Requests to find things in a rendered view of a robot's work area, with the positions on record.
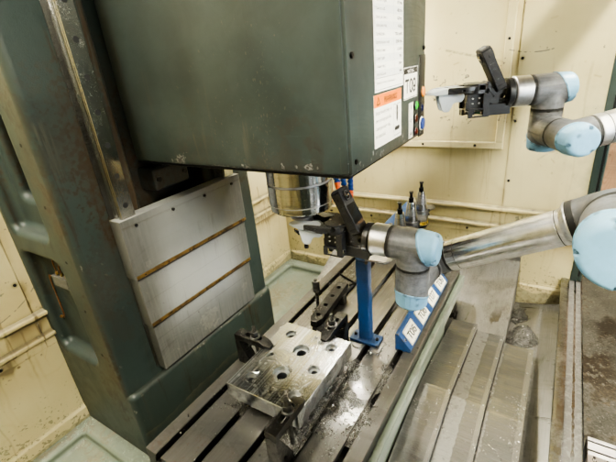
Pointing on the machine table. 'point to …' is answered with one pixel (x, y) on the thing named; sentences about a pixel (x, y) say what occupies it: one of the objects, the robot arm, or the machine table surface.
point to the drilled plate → (258, 395)
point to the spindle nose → (299, 194)
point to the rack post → (365, 307)
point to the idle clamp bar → (328, 305)
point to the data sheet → (388, 44)
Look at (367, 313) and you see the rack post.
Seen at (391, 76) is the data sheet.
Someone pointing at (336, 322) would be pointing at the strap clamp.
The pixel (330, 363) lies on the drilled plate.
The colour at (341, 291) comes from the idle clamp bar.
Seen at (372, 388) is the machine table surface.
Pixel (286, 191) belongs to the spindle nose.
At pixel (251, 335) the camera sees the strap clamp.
